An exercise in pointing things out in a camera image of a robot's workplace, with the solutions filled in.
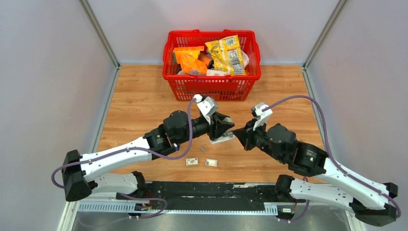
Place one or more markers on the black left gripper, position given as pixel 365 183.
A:
pixel 218 126

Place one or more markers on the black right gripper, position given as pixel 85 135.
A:
pixel 246 134

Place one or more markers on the grey and white stapler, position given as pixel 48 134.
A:
pixel 223 131

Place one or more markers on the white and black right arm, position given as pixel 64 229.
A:
pixel 366 199

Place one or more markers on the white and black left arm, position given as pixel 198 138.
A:
pixel 86 174

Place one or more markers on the white staple box tray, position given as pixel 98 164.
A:
pixel 211 162

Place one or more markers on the white staple box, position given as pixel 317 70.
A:
pixel 191 161

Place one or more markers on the red plastic shopping basket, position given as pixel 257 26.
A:
pixel 221 88

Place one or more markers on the orange snack packet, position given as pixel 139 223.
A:
pixel 193 67

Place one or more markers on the yellow snack bag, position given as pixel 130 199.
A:
pixel 227 55

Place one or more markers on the orange carton box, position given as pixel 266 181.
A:
pixel 178 52

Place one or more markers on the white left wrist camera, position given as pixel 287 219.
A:
pixel 206 105

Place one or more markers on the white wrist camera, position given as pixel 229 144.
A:
pixel 261 113
pixel 206 105

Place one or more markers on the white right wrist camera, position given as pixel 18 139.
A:
pixel 261 113

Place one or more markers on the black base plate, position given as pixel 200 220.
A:
pixel 213 195

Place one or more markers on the white slotted cable duct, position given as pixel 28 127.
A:
pixel 130 207

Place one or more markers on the aluminium frame rail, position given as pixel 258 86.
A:
pixel 87 8

